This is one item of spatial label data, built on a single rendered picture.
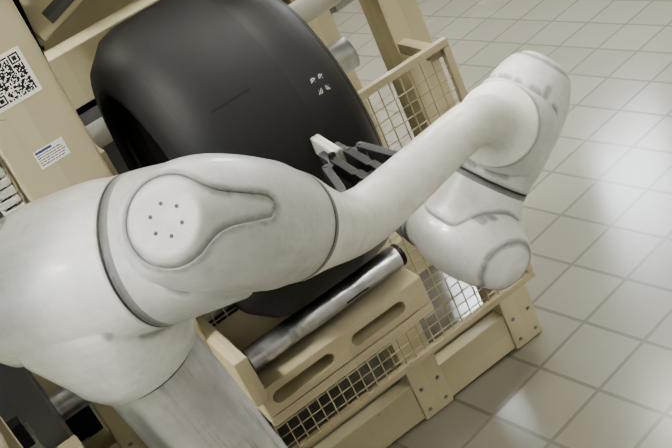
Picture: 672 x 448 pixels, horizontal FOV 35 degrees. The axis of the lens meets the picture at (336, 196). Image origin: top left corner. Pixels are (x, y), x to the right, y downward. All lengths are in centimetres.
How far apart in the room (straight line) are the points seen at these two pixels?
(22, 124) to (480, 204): 72
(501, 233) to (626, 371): 165
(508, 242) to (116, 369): 55
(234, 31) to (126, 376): 86
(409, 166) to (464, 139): 9
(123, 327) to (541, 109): 61
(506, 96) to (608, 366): 174
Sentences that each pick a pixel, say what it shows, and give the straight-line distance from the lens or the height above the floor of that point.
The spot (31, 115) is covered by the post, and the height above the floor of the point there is 145.
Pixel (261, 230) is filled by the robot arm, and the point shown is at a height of 155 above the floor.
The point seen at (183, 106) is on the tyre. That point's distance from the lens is 162.
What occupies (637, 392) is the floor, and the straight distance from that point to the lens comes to 284.
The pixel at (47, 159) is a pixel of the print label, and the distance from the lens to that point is 169.
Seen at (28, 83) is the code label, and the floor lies 149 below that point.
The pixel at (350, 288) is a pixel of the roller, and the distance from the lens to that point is 189.
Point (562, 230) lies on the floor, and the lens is 348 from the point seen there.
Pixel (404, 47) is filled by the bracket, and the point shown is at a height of 98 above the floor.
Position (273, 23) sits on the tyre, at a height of 141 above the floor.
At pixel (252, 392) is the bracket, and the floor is 88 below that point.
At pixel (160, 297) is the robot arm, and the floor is 153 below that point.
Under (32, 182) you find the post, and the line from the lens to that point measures 170.
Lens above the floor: 191
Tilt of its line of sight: 27 degrees down
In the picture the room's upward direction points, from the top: 25 degrees counter-clockwise
